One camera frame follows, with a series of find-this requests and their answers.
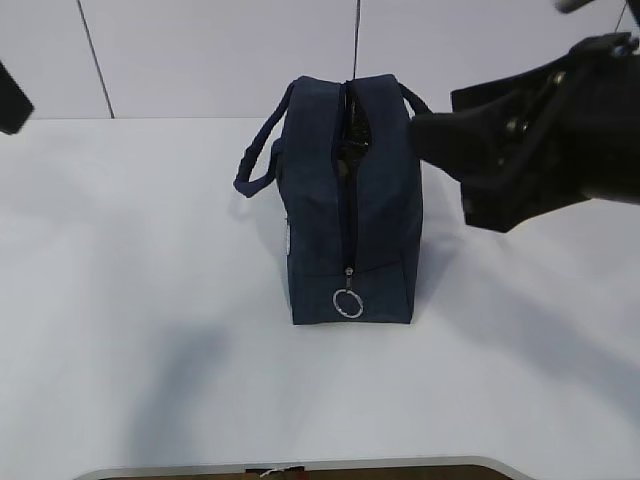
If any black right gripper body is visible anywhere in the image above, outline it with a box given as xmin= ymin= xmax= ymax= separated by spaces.
xmin=450 ymin=32 xmax=639 ymax=233

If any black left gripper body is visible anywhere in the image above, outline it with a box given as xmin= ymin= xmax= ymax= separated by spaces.
xmin=0 ymin=63 xmax=34 ymax=134

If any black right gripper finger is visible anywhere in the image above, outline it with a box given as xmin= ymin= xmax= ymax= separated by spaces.
xmin=408 ymin=108 xmax=510 ymax=182

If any navy blue insulated bag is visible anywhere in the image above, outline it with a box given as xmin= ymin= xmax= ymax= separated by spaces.
xmin=234 ymin=74 xmax=428 ymax=325

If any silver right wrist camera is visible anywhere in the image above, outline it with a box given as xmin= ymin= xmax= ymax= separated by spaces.
xmin=552 ymin=0 xmax=593 ymax=14

